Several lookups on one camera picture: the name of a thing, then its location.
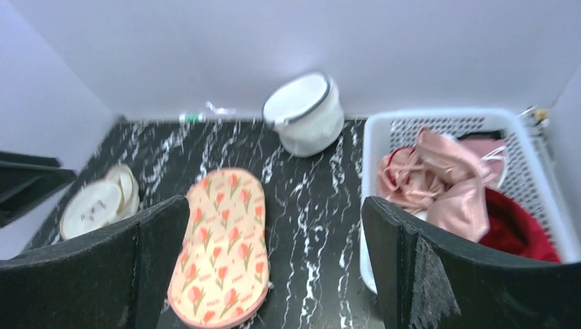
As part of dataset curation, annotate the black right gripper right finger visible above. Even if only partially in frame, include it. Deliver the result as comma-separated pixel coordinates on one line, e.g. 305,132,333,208
361,197,580,328

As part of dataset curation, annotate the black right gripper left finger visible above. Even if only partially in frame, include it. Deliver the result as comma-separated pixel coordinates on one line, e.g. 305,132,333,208
1,195,190,328

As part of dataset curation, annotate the floral mesh laundry bag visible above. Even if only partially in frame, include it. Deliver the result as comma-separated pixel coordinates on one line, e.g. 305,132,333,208
167,168,270,328

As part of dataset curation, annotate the pink satin bra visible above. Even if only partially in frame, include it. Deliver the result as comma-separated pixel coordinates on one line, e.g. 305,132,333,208
377,127,508,242

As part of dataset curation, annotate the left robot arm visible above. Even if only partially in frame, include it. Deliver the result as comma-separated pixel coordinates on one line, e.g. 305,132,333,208
1,151,77,227

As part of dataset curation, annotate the red bra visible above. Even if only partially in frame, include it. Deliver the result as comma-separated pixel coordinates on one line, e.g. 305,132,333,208
386,145,562,265

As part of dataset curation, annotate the cream round laundry bag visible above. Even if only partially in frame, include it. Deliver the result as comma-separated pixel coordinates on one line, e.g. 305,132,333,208
59,164,140,240

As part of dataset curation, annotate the white cylindrical mesh laundry bag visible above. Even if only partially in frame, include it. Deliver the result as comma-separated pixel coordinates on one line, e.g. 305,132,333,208
262,72,345,158

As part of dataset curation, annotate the white plastic basket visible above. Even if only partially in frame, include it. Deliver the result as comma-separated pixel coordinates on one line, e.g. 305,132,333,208
359,108,581,295

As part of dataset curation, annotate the green white small tube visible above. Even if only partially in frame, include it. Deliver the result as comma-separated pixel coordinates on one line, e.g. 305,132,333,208
178,113,206,124

